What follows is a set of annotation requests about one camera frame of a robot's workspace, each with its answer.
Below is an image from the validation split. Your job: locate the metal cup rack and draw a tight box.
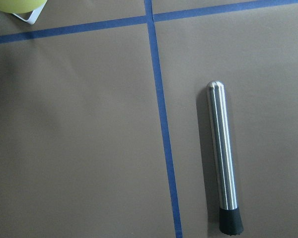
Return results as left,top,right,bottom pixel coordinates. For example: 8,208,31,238
12,1,47,25

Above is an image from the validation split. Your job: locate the yellow-green cup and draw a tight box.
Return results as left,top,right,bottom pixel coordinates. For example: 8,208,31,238
0,0,46,13

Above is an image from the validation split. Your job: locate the steel muddler black tip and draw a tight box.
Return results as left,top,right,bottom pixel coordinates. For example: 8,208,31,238
207,81,244,236

